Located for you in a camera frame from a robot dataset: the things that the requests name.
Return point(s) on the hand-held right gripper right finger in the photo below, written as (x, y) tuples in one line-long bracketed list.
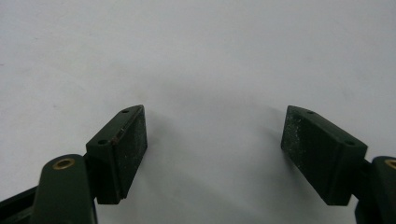
[(323, 155)]

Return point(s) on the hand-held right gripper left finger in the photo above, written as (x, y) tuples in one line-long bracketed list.
[(116, 155)]

